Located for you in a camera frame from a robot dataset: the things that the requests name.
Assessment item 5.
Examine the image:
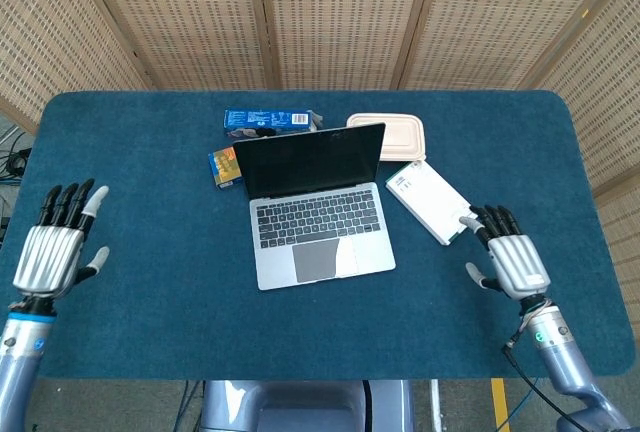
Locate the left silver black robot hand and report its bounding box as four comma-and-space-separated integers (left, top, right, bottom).
10, 178, 111, 314

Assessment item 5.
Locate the beige lidded food container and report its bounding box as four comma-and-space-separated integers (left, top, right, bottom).
346, 112, 429, 163

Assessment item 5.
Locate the yellow floor tape strip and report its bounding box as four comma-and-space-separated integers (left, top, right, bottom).
491, 378, 512, 432

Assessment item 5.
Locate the small orange blue carton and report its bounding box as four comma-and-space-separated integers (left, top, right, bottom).
207, 147, 245, 192

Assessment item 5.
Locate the white green box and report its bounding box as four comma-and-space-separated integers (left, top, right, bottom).
384, 159, 479, 247

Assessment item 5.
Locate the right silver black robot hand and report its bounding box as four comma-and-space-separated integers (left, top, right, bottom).
458, 204, 552, 306

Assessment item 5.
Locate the black floor cable bundle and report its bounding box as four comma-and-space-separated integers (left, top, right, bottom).
0, 131, 32, 188

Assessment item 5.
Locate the blue floor cable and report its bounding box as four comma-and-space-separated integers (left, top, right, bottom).
177, 380, 204, 431

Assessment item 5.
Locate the blue-grey robot torso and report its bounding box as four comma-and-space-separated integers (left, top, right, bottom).
199, 380, 416, 432

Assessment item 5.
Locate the teal table mat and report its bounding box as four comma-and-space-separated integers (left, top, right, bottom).
0, 90, 637, 382

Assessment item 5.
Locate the blue cookie box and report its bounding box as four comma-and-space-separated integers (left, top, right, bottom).
222, 108, 324, 140

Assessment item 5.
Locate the grey laptop computer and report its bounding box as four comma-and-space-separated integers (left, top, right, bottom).
232, 122, 398, 292

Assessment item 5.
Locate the woven folding screen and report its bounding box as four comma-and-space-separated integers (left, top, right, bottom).
0, 0, 640, 313

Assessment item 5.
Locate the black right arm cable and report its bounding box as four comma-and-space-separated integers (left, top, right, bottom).
501, 311, 576, 432

